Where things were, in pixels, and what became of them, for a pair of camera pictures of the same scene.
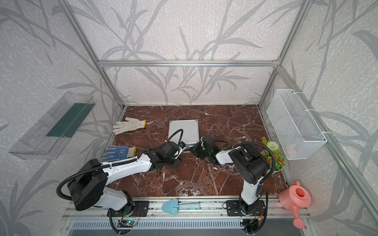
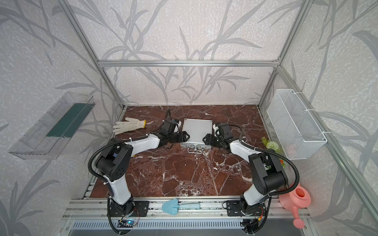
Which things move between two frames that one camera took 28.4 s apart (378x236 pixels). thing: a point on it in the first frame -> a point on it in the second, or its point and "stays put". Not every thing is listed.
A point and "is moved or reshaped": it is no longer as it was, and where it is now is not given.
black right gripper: (196, 147) -> (209, 137)
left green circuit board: (129, 222) stays put
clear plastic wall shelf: (48, 136) stays put
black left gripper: (176, 163) -> (183, 136)
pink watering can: (293, 198) stays put
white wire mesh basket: (299, 135) stays put
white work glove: (130, 125) stays put
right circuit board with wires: (249, 225) stays put
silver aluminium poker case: (190, 135) is moved or reshaped
